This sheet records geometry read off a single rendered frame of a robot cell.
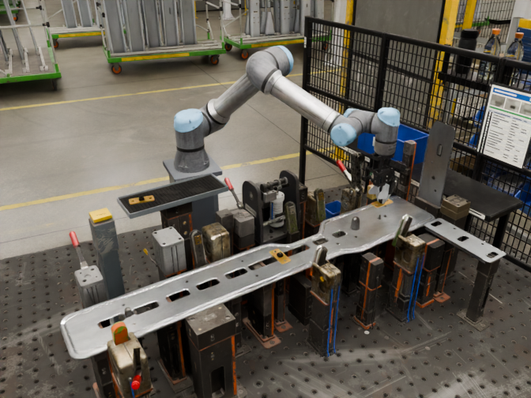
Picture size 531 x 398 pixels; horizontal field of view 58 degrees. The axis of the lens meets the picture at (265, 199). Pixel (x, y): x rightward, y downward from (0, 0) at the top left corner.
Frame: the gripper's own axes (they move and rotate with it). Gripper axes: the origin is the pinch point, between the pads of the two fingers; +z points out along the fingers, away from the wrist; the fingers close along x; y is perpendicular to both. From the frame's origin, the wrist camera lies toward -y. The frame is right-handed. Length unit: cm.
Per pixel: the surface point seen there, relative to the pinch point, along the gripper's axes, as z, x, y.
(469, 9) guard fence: -19, -203, -313
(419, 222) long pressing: 8.8, 10.1, -10.6
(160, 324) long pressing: 8, 8, 93
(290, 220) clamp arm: 4.7, -12.5, 33.7
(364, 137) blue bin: -1, -48, -35
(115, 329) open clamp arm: -3, 15, 107
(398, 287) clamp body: 24.8, 20.3, 8.2
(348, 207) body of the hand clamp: 10.3, -15.4, 2.7
